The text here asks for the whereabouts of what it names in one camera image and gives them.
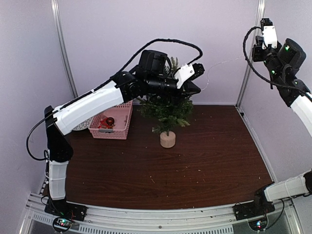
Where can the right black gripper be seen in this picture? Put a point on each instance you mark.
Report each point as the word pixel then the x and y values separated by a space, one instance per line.
pixel 260 40

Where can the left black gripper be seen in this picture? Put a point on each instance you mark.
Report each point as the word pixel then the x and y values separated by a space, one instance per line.
pixel 192 89

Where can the small green christmas tree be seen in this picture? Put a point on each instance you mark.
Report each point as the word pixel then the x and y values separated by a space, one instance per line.
pixel 168 111

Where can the pink plastic basket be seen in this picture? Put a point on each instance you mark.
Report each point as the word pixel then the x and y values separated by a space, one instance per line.
pixel 122 116

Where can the red ball ornament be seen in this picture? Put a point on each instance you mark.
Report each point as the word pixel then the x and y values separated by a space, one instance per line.
pixel 110 121

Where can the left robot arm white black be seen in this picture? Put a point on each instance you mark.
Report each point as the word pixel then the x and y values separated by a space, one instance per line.
pixel 146 78

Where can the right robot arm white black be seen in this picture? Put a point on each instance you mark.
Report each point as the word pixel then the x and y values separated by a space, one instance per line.
pixel 283 62

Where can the red ribbon bow ornament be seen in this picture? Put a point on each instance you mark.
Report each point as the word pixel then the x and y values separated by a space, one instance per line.
pixel 102 123

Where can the gold star ornament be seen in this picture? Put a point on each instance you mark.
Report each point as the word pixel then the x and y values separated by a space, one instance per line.
pixel 108 127

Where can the blue white patterned plate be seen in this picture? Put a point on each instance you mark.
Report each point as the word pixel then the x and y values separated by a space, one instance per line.
pixel 84 125

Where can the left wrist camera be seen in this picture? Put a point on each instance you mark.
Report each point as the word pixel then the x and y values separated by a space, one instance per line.
pixel 188 72

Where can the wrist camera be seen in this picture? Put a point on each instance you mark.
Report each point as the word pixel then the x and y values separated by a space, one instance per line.
pixel 268 33
pixel 188 72

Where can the right aluminium corner post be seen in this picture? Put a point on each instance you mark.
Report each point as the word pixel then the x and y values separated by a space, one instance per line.
pixel 259 15

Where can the aluminium corner post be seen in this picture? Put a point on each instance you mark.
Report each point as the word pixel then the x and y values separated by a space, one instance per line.
pixel 259 15
pixel 63 51

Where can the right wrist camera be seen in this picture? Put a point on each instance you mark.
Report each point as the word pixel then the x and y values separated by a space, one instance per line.
pixel 268 33

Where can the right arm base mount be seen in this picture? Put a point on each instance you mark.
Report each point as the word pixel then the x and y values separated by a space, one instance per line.
pixel 253 212

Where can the left aluminium corner post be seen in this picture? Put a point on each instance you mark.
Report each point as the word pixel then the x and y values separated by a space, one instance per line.
pixel 63 51

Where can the aluminium front rail frame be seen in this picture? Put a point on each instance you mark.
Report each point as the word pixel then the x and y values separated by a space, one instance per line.
pixel 211 220

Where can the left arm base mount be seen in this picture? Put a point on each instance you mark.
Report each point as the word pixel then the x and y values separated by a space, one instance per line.
pixel 67 214

